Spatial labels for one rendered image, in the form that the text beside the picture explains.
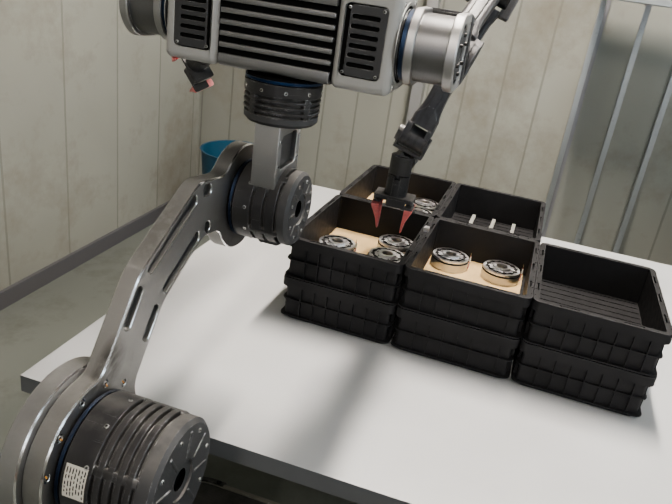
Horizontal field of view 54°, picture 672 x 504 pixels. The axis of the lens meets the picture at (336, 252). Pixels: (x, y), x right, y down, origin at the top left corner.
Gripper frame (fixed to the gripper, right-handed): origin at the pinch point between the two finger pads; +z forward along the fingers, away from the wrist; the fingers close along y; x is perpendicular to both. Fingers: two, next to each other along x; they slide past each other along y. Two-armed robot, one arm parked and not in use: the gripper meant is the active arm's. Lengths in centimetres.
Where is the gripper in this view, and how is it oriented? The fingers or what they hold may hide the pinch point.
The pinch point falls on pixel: (388, 226)
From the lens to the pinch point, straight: 173.6
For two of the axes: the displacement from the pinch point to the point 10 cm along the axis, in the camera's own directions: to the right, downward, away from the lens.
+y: -9.6, -2.3, 1.7
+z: -1.5, 9.1, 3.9
